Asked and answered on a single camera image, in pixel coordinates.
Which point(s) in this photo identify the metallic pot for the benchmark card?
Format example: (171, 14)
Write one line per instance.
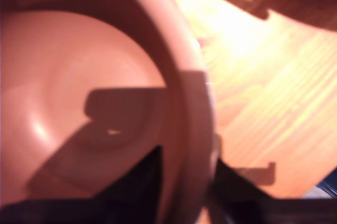
(79, 58)

